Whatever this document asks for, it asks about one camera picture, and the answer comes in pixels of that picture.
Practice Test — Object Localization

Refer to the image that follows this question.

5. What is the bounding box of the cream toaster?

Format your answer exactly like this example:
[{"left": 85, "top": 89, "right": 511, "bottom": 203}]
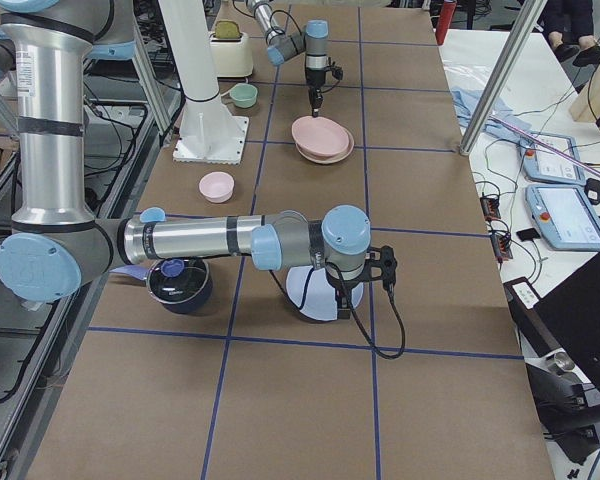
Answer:
[{"left": 209, "top": 19, "right": 254, "bottom": 78}]

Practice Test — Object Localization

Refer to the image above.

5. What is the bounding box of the cream plate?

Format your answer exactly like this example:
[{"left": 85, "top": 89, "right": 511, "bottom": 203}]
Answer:
[{"left": 296, "top": 135, "right": 355, "bottom": 165}]

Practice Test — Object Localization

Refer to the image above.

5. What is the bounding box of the dark blue pot with lid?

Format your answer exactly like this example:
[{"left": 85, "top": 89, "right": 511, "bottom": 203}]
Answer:
[{"left": 111, "top": 257, "right": 213, "bottom": 315}]

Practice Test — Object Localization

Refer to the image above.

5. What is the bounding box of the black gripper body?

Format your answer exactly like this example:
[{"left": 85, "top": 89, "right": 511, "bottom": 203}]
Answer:
[
  {"left": 305, "top": 65, "right": 342, "bottom": 118},
  {"left": 325, "top": 245, "right": 397, "bottom": 320}
]

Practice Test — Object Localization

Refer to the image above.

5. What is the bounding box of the green bowl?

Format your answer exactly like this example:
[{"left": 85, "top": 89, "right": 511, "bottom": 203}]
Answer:
[{"left": 229, "top": 83, "right": 258, "bottom": 109}]

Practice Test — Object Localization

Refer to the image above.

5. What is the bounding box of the upper teach pendant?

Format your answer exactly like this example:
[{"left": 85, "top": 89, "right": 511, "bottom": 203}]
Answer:
[{"left": 518, "top": 132, "right": 586, "bottom": 186}]

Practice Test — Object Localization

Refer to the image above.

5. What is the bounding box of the pink bowl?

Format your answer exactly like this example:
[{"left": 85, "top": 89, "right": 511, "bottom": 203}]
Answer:
[{"left": 198, "top": 171, "right": 235, "bottom": 203}]

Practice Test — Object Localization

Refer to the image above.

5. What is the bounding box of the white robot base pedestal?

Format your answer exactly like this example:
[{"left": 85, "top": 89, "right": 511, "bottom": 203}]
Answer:
[{"left": 159, "top": 0, "right": 249, "bottom": 165}]

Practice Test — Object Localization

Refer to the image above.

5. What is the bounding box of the pink plate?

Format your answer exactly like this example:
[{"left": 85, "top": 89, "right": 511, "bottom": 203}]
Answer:
[{"left": 291, "top": 116, "right": 350, "bottom": 156}]

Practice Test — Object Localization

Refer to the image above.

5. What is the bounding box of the light blue cloth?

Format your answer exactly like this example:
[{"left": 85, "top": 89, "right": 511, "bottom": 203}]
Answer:
[{"left": 452, "top": 85, "right": 531, "bottom": 135}]

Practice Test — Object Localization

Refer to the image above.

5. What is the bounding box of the teach pendant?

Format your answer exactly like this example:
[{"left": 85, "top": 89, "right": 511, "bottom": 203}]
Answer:
[
  {"left": 518, "top": 132, "right": 586, "bottom": 186},
  {"left": 525, "top": 184, "right": 600, "bottom": 252}
]

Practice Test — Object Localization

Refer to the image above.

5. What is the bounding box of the aluminium frame post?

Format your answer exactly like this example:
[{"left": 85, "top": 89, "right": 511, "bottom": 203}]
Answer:
[{"left": 459, "top": 0, "right": 547, "bottom": 156}]

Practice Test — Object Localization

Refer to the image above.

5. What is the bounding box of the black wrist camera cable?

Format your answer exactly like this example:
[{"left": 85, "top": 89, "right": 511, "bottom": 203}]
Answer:
[{"left": 299, "top": 259, "right": 407, "bottom": 359}]

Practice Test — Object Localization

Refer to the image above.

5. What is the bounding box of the lower teach pendant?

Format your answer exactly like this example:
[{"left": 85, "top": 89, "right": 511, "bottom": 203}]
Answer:
[{"left": 525, "top": 184, "right": 600, "bottom": 252}]

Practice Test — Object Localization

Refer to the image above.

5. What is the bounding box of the blue plate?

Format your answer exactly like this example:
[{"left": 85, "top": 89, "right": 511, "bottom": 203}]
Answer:
[{"left": 285, "top": 266, "right": 338, "bottom": 322}]

